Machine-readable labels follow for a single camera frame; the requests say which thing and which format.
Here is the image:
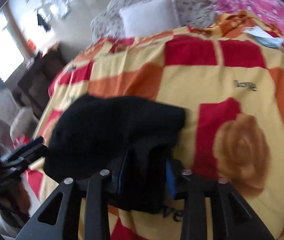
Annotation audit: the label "blue white face mask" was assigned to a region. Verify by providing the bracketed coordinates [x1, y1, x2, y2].
[242, 26, 284, 49]

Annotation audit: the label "dark wooden side table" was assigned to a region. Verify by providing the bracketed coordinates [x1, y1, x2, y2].
[17, 42, 66, 118]

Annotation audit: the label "white ornate chair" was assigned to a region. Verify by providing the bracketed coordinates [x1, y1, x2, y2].
[0, 88, 39, 142]

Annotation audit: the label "floral grey quilt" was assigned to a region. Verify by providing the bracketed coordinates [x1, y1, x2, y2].
[90, 0, 217, 43]

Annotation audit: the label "red yellow checkered love blanket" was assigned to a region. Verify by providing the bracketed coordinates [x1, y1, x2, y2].
[35, 11, 284, 239]

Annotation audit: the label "black pants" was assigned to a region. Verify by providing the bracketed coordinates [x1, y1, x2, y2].
[43, 95, 186, 214]

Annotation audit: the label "white square pillow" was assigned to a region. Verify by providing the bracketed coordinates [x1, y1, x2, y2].
[119, 0, 181, 38]

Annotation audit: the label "dark garment on wall hook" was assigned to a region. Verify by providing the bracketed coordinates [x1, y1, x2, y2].
[37, 13, 51, 33]

